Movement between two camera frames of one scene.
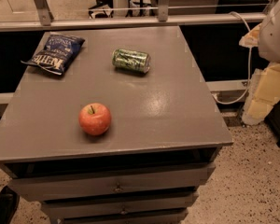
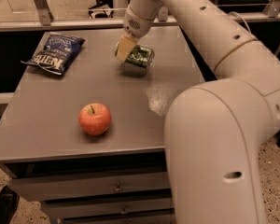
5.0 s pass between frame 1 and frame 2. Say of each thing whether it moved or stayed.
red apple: stayed
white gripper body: moved
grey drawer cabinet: stayed
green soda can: moved
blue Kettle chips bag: stayed
